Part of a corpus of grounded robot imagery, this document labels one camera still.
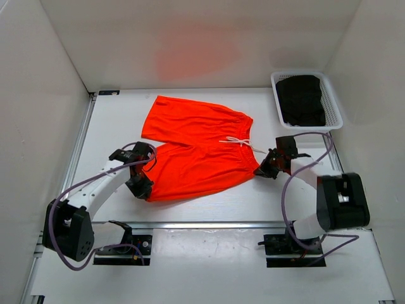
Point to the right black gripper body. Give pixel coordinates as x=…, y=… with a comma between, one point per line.
x=276, y=156

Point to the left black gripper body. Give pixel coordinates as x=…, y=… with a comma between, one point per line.
x=137, y=184

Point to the orange shorts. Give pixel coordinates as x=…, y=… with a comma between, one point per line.
x=204, y=149

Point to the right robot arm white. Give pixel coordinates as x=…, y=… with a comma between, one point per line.
x=340, y=197

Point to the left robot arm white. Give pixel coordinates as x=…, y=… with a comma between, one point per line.
x=68, y=228

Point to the black folded shorts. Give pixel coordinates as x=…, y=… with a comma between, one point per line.
x=300, y=101

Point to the white plastic basket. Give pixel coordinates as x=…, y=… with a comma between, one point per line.
x=333, y=117

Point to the aluminium rail front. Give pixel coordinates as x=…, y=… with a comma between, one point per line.
x=207, y=225

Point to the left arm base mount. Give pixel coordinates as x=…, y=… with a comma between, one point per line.
x=116, y=243

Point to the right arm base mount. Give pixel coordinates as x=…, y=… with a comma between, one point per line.
x=282, y=252

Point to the aluminium frame left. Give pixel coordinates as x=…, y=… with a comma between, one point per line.
x=69, y=127

